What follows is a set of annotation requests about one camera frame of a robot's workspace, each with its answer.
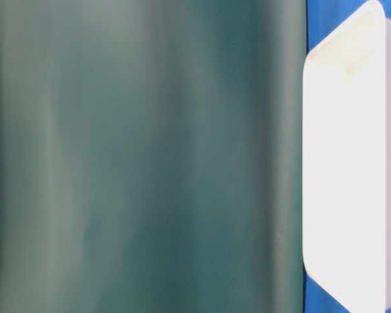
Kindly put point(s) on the green tape roll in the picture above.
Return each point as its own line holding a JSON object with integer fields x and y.
{"x": 150, "y": 156}

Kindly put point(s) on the white plastic case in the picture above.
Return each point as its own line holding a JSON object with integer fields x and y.
{"x": 346, "y": 162}

